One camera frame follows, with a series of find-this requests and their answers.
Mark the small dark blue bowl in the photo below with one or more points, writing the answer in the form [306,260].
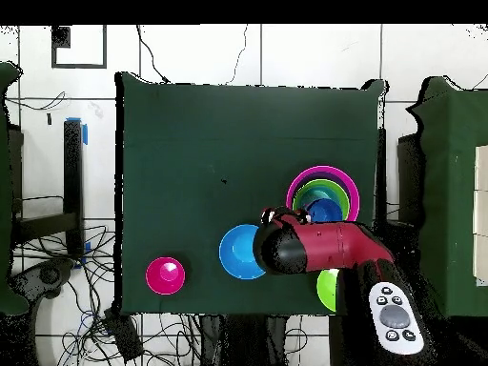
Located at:
[324,209]

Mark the light blue straight-sided bowl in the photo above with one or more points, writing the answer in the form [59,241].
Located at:
[320,192]

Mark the purple bowl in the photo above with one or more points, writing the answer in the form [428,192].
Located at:
[301,179]

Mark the green bowl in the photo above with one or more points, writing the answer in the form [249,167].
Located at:
[324,183]
[327,289]

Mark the large pink bowl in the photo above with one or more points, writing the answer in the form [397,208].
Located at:
[324,168]

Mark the large blue bowl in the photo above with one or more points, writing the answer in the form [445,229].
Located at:
[236,255]

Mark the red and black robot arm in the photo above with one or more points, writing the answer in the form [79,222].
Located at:
[335,244]

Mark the dark green table cloth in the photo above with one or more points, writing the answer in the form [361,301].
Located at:
[228,133]

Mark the small pink bowl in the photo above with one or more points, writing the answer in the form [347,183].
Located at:
[162,284]

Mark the green-clothed side table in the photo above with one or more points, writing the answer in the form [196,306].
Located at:
[450,171]
[4,171]

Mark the white boxes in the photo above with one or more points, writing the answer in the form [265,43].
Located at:
[481,213]

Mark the black power adapter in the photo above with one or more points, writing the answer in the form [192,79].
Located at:
[122,335]

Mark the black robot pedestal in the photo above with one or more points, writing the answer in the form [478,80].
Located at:
[244,339]

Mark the black post with blue tape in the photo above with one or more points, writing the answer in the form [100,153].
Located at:
[72,183]

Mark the black square floor frame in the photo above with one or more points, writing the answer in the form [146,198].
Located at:
[60,36]

